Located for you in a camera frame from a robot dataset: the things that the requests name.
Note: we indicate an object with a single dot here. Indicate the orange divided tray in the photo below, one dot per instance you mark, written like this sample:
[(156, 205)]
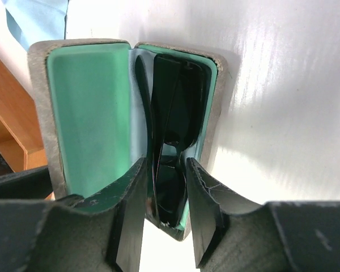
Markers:
[(21, 144)]

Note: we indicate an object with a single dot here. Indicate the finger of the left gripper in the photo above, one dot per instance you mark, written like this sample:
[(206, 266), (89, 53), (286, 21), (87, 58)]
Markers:
[(30, 184)]

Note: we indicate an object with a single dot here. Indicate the black sunglasses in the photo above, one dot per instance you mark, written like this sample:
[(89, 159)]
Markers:
[(174, 109)]

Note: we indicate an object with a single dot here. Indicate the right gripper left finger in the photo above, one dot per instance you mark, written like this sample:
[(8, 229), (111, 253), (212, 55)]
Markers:
[(105, 229)]

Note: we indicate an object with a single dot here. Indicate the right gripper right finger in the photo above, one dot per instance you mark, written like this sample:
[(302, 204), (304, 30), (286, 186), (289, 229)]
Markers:
[(211, 204)]

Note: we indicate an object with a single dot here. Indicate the blue cleaning cloth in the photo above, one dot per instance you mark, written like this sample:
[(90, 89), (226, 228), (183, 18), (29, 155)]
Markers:
[(138, 128)]

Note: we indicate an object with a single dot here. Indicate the grey glasses case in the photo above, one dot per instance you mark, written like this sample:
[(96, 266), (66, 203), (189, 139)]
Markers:
[(82, 97)]

